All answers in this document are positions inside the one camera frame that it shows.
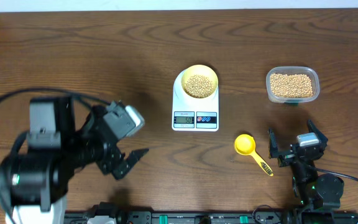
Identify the pale yellow bowl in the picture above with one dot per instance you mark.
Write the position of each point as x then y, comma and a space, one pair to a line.
200, 70

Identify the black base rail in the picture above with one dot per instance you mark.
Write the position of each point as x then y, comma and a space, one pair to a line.
111, 213

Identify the green tape label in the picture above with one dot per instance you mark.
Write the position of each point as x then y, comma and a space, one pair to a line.
292, 103

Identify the soybeans pile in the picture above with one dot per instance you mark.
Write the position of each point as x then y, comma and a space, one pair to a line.
291, 86

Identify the clear plastic container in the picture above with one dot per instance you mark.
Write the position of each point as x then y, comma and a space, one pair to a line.
291, 70

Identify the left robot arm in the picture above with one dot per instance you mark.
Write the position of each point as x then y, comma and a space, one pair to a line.
34, 177

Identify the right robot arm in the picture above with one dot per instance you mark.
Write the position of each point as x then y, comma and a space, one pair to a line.
319, 194

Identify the yellow measuring scoop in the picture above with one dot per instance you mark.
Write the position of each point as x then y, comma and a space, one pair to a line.
245, 145

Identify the white digital kitchen scale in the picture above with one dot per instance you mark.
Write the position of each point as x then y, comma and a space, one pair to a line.
194, 114

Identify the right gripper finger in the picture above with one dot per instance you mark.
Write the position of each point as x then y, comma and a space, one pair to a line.
313, 129
273, 148

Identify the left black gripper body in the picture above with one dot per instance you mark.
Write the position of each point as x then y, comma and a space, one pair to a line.
91, 144

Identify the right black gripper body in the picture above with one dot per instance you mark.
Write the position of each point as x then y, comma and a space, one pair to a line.
286, 159

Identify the soybeans in bowl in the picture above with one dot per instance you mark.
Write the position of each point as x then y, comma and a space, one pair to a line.
199, 86

